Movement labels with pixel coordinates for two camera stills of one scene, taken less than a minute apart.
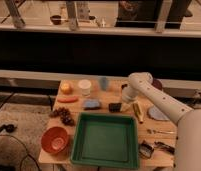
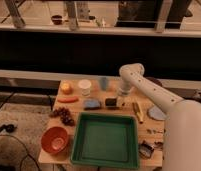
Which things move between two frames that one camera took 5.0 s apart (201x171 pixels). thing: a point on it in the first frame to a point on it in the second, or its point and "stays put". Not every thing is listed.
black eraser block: (114, 107) to (110, 102)
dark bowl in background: (55, 22) stays put
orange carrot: (67, 99) stays put
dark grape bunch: (64, 114) stays put
